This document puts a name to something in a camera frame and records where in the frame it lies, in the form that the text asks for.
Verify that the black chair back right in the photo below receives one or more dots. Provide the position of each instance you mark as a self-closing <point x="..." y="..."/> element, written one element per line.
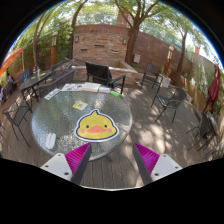
<point x="152" y="74"/>

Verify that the colourful leaflet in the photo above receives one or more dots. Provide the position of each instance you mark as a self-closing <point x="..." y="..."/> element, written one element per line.
<point x="72" y="87"/>

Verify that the white computer mouse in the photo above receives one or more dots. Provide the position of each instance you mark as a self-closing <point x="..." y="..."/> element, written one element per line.
<point x="50" y="141"/>

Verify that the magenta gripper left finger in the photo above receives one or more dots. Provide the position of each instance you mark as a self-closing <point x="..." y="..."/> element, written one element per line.
<point x="70" y="166"/>

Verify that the stone fountain wall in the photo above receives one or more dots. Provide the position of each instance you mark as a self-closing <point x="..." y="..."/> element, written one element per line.
<point x="106" y="45"/>

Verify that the black chair far right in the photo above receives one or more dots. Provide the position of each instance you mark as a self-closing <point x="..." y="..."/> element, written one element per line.
<point x="207" y="129"/>

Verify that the black metal chair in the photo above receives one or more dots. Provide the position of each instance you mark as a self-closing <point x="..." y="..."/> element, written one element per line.
<point x="15" y="113"/>
<point x="178" y="96"/>

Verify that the black metal chair right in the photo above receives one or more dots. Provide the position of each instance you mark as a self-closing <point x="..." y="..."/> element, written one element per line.
<point x="178" y="96"/>

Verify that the round glass patio table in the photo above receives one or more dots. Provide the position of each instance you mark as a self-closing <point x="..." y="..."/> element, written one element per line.
<point x="57" y="115"/>

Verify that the green marker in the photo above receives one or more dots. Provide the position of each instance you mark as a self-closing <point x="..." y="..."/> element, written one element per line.
<point x="114" y="94"/>

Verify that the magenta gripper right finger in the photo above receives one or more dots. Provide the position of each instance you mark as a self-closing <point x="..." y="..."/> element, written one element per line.
<point x="153" y="166"/>

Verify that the black metal chair left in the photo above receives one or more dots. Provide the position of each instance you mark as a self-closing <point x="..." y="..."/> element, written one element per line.
<point x="15" y="113"/>

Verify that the folded maroon patio umbrella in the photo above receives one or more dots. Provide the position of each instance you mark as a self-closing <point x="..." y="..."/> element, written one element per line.
<point x="213" y="90"/>

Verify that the orange umbrella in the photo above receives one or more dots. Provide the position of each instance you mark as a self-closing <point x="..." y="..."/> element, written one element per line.
<point x="10" y="57"/>

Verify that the yellow sticky note card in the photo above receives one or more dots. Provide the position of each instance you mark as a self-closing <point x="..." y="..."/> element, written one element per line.
<point x="80" y="105"/>

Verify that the black wicker chair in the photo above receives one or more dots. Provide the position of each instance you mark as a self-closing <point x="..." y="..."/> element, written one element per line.
<point x="101" y="74"/>

